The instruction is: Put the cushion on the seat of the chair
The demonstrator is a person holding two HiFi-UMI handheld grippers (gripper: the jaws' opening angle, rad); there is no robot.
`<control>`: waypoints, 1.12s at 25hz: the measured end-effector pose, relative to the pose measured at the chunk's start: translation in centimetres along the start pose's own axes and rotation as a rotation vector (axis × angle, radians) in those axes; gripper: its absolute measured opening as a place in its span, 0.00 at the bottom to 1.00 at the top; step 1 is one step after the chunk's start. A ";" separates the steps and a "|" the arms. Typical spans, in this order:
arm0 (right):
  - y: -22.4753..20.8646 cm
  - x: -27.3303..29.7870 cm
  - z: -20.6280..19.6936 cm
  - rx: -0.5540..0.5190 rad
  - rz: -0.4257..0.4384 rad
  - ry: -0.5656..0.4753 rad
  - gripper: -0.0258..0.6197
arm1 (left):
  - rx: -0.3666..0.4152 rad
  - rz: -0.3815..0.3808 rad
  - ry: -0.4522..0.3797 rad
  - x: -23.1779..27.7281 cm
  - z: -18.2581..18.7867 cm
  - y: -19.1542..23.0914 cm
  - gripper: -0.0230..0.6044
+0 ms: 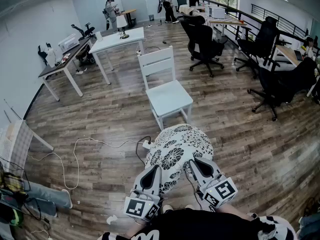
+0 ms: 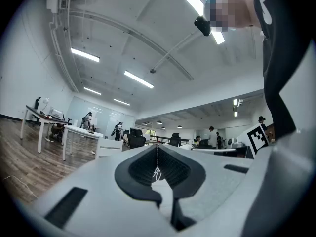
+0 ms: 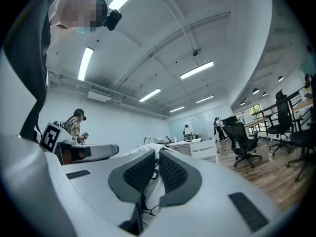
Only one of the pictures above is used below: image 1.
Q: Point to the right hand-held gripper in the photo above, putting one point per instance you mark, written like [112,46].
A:
[220,191]

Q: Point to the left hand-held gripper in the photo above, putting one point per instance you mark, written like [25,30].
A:
[135,206]

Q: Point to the black white floral cushion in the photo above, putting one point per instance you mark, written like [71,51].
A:
[172,156]

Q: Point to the white wooden chair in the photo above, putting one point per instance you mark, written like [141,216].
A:
[168,97]

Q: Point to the person's left forearm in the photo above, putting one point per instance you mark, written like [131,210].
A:
[136,228]

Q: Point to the person's right forearm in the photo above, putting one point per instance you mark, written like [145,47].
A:
[230,210]

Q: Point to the black mesh office chair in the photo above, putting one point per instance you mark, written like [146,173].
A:
[285,84]
[265,37]
[202,41]

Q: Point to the person's left white shoe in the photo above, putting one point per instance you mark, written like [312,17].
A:
[167,208]

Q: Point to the person's white shoe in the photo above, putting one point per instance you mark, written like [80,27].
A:
[167,208]
[190,206]

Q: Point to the person's right white shoe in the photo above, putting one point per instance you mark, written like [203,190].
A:
[190,206]

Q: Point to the crumpled white paper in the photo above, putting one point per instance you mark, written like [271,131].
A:
[111,219]

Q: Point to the person's black white shirt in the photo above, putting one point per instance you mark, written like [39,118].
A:
[200,225]

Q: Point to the small white power strip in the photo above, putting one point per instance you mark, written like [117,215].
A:
[138,51]

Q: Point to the table with grey checked cloth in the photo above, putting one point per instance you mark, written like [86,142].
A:
[17,141]

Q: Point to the black backpack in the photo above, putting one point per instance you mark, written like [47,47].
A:
[85,56]

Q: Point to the wooden desk with white legs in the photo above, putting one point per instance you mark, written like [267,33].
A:
[287,52]

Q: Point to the white square table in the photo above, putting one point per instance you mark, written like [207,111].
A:
[117,40]

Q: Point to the dark top white leg desk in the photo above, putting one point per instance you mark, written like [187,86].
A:
[62,64]

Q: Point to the dark laptop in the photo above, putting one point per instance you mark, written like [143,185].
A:
[299,55]

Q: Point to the red white small box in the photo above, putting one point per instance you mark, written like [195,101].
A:
[66,56]

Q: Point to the white paper roll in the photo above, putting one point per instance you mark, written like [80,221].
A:
[99,36]

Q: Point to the long table with checked cloth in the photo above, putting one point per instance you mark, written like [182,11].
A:
[231,20]

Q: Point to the white printer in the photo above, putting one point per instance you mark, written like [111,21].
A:
[68,43]

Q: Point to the white microwave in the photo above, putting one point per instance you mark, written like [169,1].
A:
[218,12]

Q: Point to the white shade brass table lamp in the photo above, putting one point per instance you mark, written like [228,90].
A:
[121,21]

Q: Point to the small grey bin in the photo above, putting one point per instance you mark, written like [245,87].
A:
[151,17]

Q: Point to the black metal railing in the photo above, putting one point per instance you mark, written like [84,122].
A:
[285,22]

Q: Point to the small wooden standing desk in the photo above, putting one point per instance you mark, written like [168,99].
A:
[127,11]

